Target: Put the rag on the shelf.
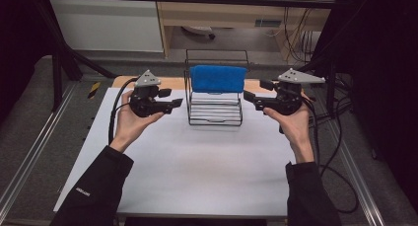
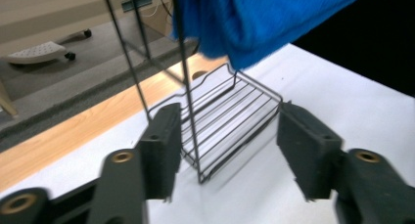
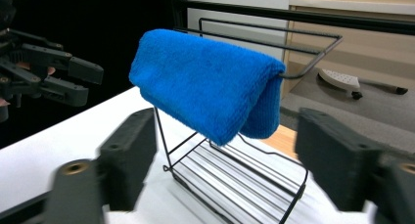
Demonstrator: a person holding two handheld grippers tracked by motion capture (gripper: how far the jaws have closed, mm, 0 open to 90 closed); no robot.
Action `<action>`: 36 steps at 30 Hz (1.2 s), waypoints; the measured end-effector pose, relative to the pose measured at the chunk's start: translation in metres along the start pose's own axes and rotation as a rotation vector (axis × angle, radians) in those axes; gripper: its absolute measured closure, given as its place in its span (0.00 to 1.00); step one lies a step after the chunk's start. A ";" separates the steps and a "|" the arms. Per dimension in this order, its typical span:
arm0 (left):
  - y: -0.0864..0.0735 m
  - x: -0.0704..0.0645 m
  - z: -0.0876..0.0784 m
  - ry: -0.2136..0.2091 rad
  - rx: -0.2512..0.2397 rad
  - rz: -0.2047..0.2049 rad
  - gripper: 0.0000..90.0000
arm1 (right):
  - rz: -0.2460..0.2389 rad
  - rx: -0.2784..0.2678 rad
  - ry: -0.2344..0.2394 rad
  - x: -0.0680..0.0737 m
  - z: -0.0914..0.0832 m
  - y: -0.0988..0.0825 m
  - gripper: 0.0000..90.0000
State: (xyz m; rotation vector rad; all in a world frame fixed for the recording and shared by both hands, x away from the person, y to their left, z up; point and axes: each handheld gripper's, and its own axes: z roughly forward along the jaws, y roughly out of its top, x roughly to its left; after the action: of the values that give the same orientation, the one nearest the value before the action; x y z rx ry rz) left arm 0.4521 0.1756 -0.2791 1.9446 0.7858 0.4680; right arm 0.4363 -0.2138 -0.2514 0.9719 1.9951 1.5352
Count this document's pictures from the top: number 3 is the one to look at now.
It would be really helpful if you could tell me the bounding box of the black chair base leg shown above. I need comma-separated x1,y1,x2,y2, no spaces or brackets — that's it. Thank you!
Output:
358,78,409,96

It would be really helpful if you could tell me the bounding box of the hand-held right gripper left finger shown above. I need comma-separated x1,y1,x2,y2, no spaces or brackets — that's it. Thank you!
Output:
97,107,159,212

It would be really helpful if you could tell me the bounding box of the white chair base leg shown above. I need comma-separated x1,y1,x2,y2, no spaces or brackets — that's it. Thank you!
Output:
317,67,364,101

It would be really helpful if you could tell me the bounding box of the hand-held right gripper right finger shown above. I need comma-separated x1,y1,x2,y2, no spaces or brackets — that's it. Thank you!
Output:
295,107,385,212

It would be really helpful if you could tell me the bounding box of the black metal frame bar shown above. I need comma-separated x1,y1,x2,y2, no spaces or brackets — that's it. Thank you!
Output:
175,0,415,36

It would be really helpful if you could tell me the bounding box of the black wire rack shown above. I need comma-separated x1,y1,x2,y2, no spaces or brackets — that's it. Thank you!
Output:
153,17,345,224

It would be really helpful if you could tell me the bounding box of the light wooden cabinet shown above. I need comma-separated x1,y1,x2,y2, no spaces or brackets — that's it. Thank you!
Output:
282,0,415,99

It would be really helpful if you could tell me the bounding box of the blue microfiber towel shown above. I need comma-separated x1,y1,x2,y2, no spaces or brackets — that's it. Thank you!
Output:
128,28,287,147

